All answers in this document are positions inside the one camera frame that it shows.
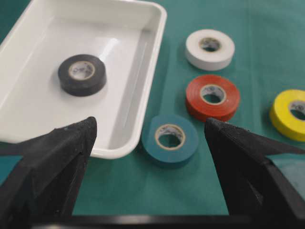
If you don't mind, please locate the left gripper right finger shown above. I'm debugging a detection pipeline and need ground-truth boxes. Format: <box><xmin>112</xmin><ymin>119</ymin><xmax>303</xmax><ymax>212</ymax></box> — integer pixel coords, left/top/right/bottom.
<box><xmin>204</xmin><ymin>118</ymin><xmax>305</xmax><ymax>221</ymax></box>

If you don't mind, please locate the white rectangular plastic tray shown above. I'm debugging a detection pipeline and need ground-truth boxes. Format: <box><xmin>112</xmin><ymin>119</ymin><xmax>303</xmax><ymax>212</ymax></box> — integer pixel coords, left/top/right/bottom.
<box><xmin>0</xmin><ymin>0</ymin><xmax>167</xmax><ymax>159</ymax></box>

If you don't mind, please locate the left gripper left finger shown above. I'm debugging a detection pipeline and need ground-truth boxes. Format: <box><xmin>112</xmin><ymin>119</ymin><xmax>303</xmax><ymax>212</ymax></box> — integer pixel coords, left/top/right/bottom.
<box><xmin>0</xmin><ymin>117</ymin><xmax>97</xmax><ymax>223</ymax></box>

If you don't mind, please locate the black tape roll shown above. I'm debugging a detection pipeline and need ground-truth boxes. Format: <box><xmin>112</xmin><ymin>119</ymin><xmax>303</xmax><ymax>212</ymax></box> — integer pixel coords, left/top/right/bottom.
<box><xmin>58</xmin><ymin>54</ymin><xmax>107</xmax><ymax>97</ymax></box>

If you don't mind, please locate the white tape roll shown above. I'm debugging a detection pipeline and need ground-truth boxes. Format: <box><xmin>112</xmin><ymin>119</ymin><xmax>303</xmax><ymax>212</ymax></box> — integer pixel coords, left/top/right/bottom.
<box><xmin>185</xmin><ymin>29</ymin><xmax>235</xmax><ymax>71</ymax></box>

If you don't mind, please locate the teal tape roll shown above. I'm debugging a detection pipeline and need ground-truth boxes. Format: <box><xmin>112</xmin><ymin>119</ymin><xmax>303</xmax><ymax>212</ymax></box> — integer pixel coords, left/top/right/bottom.
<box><xmin>141</xmin><ymin>114</ymin><xmax>199</xmax><ymax>167</ymax></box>

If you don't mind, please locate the yellow tape roll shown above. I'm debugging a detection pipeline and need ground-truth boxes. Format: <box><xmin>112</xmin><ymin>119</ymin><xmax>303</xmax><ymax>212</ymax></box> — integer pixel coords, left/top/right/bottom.
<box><xmin>269</xmin><ymin>89</ymin><xmax>305</xmax><ymax>142</ymax></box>

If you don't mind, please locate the red tape roll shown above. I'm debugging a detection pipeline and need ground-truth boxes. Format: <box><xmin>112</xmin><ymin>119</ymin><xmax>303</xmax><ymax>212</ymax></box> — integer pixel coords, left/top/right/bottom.
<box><xmin>185</xmin><ymin>74</ymin><xmax>241</xmax><ymax>122</ymax></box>

